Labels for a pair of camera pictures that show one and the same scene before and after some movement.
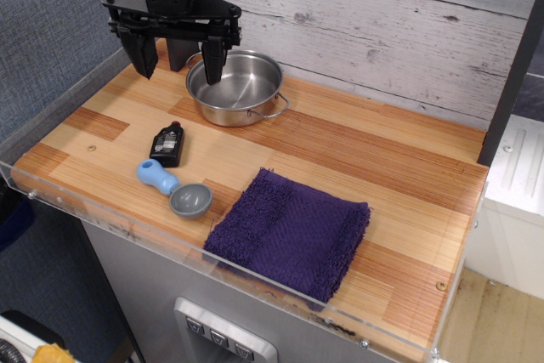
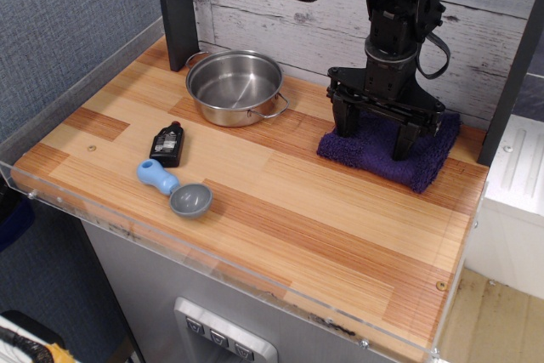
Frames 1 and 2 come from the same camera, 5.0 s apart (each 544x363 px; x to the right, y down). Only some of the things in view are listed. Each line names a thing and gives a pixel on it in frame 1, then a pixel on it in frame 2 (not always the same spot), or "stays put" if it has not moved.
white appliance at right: x=507 y=243 stays put
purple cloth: x=294 y=236 to x=372 y=149
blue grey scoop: x=188 y=201 stays put
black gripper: x=172 y=2 to x=386 y=87
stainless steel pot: x=251 y=82 stays put
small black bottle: x=167 y=144 stays put
